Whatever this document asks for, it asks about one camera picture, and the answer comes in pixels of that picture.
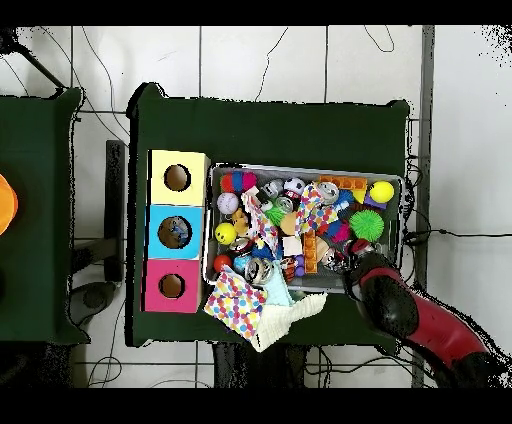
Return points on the shallow clear bin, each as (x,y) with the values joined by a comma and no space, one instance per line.
(398,224)

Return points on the small polka dot cloth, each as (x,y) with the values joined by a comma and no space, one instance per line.
(308,210)

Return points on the black flat panel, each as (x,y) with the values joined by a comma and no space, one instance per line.
(115,208)

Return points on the crushed silver can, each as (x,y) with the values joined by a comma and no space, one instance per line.
(328,193)

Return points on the mint green cloth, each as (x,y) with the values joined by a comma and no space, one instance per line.
(278,290)

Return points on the black and white soccer ball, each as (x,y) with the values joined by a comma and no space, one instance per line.
(294,187)

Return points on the crushed red black can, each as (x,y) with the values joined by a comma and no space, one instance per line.
(334,258)

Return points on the large green spiky ball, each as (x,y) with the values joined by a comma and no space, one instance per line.
(366,225)

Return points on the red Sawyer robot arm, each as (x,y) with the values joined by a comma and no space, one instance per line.
(424,316)

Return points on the green covered side table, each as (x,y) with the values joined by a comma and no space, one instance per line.
(40,240)

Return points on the cream muslin cloth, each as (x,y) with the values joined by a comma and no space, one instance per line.
(280,324)

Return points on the wooden box with three holes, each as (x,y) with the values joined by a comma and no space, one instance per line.
(160,240)

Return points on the black tripod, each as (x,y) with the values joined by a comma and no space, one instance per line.
(8,40)

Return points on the grey floor stand base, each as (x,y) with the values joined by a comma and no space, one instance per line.
(92,298)

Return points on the rainbow spiky toy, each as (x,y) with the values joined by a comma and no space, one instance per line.
(240,182)

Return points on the large polka dot cloth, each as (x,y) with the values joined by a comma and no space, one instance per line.
(236,304)

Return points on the orange round object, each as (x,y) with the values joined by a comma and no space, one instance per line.
(6,204)

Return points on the white baseball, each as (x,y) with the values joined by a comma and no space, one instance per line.
(228,202)

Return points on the yellow smiley ball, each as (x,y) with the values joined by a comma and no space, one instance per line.
(226,233)

